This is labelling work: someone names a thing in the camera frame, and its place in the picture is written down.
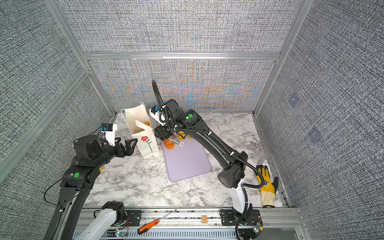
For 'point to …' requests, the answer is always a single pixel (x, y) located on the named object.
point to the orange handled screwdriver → (146, 227)
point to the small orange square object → (204, 218)
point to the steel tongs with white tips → (172, 138)
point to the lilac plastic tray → (190, 159)
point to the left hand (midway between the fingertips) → (128, 138)
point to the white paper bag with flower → (145, 138)
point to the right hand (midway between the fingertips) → (160, 129)
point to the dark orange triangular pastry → (169, 144)
